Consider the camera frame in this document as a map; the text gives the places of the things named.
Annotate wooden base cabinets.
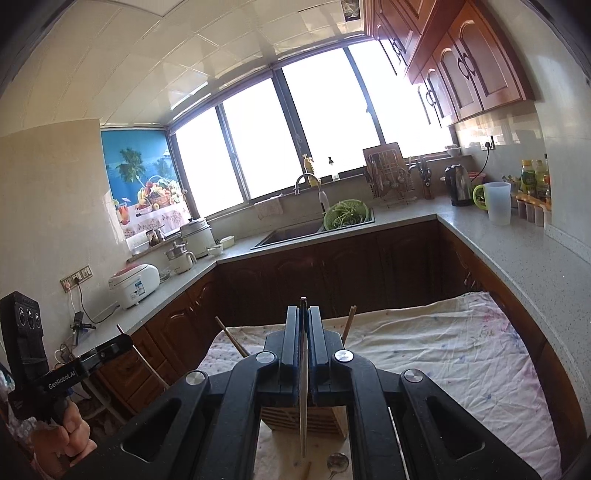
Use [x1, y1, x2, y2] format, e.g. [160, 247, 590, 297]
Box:
[92, 219, 591, 480]

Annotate dish drying rack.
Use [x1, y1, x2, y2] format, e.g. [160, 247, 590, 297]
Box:
[362, 143, 419, 204]

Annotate person's left hand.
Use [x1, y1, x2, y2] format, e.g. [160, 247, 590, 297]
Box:
[28, 398, 99, 479]

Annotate kitchen window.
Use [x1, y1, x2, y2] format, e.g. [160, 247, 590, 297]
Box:
[168, 39, 455, 217]

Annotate wall power outlet strip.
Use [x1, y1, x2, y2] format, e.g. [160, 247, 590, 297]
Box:
[60, 264, 93, 287]

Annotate white floral tablecloth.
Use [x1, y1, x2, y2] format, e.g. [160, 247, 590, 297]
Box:
[196, 291, 561, 480]

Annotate small white electric cooker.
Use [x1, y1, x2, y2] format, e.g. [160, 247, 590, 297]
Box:
[165, 242, 198, 277]

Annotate white rice cooker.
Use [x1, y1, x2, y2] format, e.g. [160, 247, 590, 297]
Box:
[108, 264, 161, 310]

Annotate steel sink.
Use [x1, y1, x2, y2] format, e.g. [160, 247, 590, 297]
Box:
[252, 217, 376, 251]

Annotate electric kettle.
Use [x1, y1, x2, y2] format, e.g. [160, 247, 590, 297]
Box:
[444, 164, 474, 207]

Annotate white pitcher green handle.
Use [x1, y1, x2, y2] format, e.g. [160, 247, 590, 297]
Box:
[473, 181, 512, 226]

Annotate phone on tripod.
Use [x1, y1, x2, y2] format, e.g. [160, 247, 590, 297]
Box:
[70, 311, 97, 344]

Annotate metal chopstick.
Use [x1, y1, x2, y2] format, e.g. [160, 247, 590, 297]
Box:
[299, 296, 309, 459]
[116, 324, 170, 391]

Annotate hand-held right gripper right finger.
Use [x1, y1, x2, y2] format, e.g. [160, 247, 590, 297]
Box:
[308, 307, 541, 480]

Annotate grey countertop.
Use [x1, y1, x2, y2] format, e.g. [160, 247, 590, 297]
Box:
[76, 196, 591, 365]

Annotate green colander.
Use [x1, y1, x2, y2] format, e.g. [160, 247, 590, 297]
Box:
[323, 199, 365, 232]

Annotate yellow oil bottle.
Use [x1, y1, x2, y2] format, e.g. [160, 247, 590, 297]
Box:
[521, 159, 536, 197]
[534, 159, 551, 199]

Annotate tropical fruit wall poster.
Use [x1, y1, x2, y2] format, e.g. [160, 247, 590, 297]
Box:
[100, 129, 192, 241]

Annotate yellow soap bottle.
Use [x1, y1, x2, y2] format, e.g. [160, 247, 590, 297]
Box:
[302, 154, 321, 188]

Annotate row of spice jars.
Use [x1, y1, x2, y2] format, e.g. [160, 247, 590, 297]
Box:
[516, 194, 546, 227]

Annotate kitchen faucet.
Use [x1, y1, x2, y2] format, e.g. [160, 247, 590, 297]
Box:
[294, 174, 329, 217]

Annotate stainless steel spoon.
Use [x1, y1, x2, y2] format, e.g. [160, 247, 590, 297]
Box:
[326, 452, 350, 480]

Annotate wooden utensil holder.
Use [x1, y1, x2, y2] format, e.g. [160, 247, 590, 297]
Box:
[261, 406, 347, 437]

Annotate white dish towel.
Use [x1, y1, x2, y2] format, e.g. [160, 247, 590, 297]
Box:
[254, 196, 284, 220]

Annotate black power cable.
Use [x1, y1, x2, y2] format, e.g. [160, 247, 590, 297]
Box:
[69, 281, 116, 324]

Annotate white electric pot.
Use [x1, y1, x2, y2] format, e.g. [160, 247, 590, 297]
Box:
[180, 218, 216, 259]

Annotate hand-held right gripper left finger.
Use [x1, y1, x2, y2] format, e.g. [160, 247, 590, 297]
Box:
[92, 305, 305, 480]

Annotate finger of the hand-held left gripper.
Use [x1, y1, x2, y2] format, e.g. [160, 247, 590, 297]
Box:
[74, 335, 134, 374]

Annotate wooden wall cabinets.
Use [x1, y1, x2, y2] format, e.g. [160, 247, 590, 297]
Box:
[362, 0, 536, 127]

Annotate knife block with scissors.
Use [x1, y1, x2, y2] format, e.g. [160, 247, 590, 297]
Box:
[418, 157, 437, 200]

